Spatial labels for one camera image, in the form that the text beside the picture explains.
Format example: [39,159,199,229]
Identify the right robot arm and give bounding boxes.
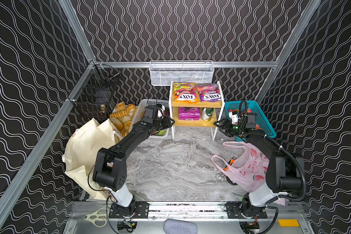
[214,113,307,210]

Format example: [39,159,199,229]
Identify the orange Fox's candy bag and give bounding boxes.
[173,83,199,103]

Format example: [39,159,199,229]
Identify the black wire wall basket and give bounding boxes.
[67,61,122,123]

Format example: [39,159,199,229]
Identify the purple snack packet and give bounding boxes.
[178,107,200,121]

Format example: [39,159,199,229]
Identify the white plastic vegetable basket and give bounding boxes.
[129,99,175,139]

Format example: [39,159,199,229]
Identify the metal base rail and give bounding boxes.
[71,201,305,221]

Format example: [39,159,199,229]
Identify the wooden two-tier shelf rack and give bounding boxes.
[169,80,225,141]

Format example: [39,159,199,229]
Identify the teal plastic fruit basket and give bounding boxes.
[224,100,277,138]

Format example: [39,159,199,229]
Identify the long braided bread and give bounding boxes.
[110,109,129,119]

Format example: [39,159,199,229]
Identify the grey cloth pad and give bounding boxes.
[163,219,198,234]

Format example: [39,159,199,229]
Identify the white wire wall basket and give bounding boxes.
[149,60,215,86]

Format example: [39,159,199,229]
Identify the pink plastic grocery bag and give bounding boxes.
[211,141,285,207]

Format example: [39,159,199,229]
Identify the large bread loaf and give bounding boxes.
[109,117,124,131]

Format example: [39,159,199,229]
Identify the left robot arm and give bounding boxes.
[91,105,175,208]

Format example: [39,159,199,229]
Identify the green drink can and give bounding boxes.
[201,108,214,122]

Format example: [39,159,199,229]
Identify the scissors with cream handles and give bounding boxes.
[83,208,107,228]

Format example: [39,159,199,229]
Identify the purple Fox's candy bag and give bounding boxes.
[196,83,222,102]

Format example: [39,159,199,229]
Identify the cream canvas tote bag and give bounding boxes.
[62,119,122,200]

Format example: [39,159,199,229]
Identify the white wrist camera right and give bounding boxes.
[229,111,241,125]

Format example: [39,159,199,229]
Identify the orange box cutter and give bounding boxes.
[223,159,235,171]

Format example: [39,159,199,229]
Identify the yellow tag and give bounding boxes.
[278,219,300,227]

